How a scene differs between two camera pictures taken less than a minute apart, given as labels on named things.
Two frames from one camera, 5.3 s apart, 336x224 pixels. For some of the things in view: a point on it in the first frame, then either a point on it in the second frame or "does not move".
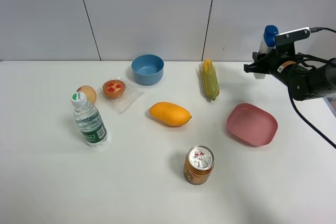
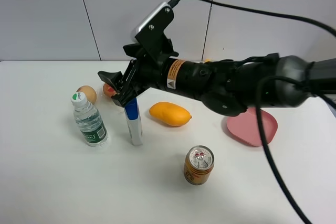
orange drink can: [198, 165] does not move
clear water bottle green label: [93, 130] does not move
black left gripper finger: [255, 67] → [128, 86]
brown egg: [91, 93] does not move
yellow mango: [171, 113] does not move
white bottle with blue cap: [267, 43] → [133, 119]
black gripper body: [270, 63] → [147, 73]
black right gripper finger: [258, 57] → [114, 78]
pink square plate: [253, 125] does not move
